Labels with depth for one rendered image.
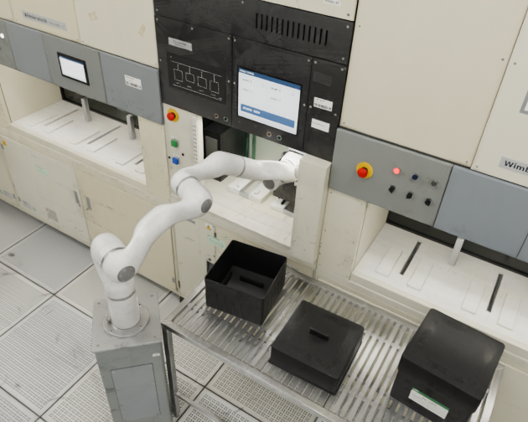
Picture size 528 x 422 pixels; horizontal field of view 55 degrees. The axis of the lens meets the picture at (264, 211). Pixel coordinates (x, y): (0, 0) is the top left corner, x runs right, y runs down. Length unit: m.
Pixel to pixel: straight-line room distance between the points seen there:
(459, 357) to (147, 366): 1.26
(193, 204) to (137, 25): 0.87
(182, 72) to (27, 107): 1.63
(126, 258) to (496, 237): 1.33
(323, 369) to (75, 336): 1.74
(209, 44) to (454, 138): 1.01
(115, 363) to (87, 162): 1.32
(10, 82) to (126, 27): 1.31
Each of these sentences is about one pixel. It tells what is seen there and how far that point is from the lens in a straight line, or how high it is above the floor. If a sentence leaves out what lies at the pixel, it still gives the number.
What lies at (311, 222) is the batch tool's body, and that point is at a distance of 2.18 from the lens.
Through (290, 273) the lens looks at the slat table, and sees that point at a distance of 2.43.
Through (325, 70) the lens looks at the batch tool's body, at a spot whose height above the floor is 1.76.
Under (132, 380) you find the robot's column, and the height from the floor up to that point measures 0.51.
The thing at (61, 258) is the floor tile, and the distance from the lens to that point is 3.77.
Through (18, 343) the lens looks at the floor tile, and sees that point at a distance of 3.34.
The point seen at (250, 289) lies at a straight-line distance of 2.33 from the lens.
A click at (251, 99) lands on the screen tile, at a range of 2.10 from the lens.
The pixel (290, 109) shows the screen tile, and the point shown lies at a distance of 2.02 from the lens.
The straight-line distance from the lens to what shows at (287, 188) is 2.51.
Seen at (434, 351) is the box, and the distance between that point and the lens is 1.95.
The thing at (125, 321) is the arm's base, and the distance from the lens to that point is 2.19.
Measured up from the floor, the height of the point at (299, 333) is 0.86.
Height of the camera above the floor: 2.49
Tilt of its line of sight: 39 degrees down
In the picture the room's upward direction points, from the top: 3 degrees clockwise
